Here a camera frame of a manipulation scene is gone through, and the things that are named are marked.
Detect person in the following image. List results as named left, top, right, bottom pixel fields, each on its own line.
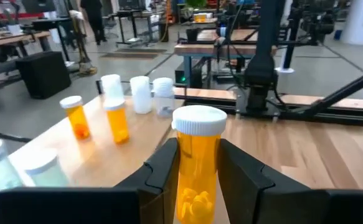
left=80, top=0, right=108, bottom=46

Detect orange medicine bottle white cap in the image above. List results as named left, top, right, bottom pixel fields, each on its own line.
left=59, top=95, right=92, bottom=141
left=171, top=105, right=228, bottom=224
left=103, top=98, right=131, bottom=146

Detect black box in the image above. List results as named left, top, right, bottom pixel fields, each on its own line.
left=15, top=50, right=72, bottom=100

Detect clear medicine bottle white cap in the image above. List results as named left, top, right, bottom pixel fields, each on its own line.
left=152, top=77, right=176, bottom=119

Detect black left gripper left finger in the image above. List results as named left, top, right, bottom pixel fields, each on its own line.
left=0, top=138, right=181, bottom=224

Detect wooden workbench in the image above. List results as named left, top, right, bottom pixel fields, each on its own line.
left=0, top=30, right=52, bottom=63

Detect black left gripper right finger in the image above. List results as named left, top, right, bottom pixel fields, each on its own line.
left=217, top=139, right=363, bottom=224

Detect clear white vial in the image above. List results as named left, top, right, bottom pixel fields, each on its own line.
left=100, top=73, right=125, bottom=102

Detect wooden table blue legs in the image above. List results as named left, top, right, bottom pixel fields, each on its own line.
left=173, top=27, right=278, bottom=94

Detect wooden shelf black metal frame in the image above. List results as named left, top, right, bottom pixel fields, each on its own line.
left=0, top=79, right=187, bottom=203

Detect clear white pill bottles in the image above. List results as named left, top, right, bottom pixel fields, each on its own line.
left=129, top=75, right=154, bottom=115

